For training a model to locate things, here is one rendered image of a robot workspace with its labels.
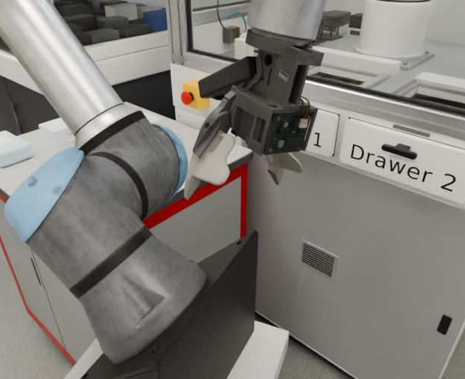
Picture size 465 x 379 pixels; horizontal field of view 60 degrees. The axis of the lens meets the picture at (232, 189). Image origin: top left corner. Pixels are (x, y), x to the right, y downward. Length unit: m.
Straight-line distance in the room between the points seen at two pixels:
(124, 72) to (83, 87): 1.10
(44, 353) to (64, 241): 1.28
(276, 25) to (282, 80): 0.05
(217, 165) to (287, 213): 0.79
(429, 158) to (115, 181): 0.67
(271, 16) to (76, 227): 0.30
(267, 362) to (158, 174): 0.32
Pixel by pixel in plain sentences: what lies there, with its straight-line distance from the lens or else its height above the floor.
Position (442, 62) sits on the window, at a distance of 0.93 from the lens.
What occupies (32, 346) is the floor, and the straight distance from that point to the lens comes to 1.77.
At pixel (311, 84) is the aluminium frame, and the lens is 1.04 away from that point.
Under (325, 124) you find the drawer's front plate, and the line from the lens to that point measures 1.02.
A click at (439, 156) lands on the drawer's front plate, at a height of 0.91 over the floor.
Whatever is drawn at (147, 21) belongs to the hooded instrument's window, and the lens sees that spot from 1.76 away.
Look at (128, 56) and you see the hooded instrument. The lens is 1.69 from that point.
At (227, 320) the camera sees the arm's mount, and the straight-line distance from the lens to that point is 0.54.
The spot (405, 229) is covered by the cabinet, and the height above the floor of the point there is 0.69.
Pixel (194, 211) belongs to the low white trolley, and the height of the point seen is 0.66.
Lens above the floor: 1.29
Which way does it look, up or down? 32 degrees down
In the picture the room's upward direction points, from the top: straight up
